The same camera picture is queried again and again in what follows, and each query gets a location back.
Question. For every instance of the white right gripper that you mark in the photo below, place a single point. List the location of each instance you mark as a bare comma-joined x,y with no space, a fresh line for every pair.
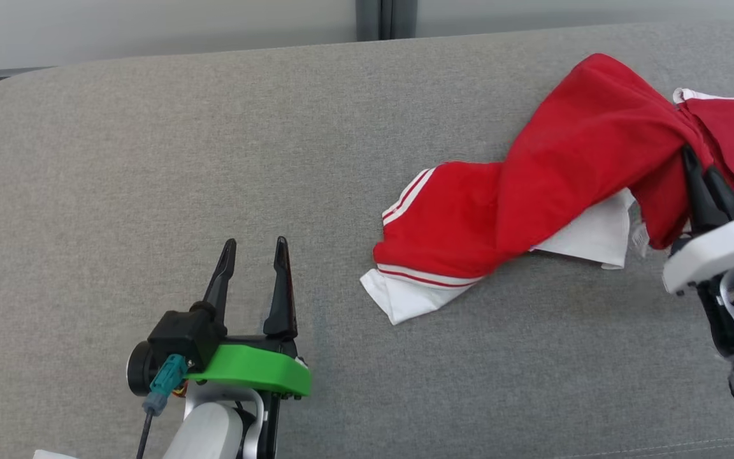
717,252

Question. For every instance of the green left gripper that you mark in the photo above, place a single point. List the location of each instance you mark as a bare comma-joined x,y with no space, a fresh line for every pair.
252,370

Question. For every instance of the red jersey with white sleeves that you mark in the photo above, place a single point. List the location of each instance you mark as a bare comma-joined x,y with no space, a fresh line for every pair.
571,146

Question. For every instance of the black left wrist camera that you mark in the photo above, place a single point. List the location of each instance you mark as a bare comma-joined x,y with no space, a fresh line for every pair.
182,331

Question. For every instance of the teal left camera connector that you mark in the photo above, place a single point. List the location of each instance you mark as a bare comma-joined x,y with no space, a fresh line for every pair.
168,376

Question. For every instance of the grey partition post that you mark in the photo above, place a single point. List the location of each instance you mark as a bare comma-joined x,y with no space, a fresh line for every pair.
383,19

